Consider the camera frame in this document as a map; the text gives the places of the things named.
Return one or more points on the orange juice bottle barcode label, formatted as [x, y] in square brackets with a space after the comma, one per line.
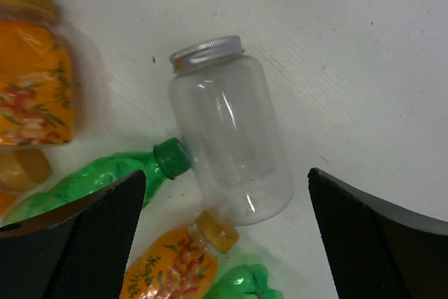
[36, 76]

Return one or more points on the green plastic bottle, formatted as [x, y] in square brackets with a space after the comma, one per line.
[244, 281]
[166, 161]

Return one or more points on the orange bottle floral label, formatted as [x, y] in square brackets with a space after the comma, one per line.
[181, 263]

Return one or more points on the orange bottle yellow cap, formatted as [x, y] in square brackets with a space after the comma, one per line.
[22, 170]

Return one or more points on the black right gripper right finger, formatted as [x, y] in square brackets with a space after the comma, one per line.
[377, 249]

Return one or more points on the clear plastic jar silver lid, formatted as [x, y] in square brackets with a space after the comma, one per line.
[226, 119]

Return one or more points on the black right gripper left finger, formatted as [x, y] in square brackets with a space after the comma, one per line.
[79, 250]

